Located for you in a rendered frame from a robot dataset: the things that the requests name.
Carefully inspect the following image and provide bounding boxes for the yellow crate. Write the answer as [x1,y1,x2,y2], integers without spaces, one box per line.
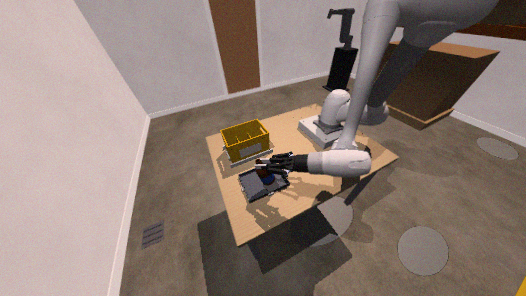
[220,119,270,163]

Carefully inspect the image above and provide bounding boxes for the brown bottle with blue label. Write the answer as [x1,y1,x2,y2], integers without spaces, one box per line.
[255,159,275,185]

